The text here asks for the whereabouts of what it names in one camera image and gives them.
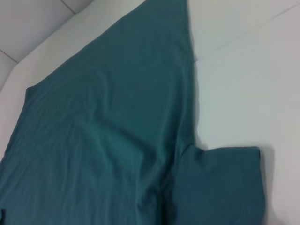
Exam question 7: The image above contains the teal blue t-shirt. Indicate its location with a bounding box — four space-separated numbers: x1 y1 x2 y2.
0 0 267 225

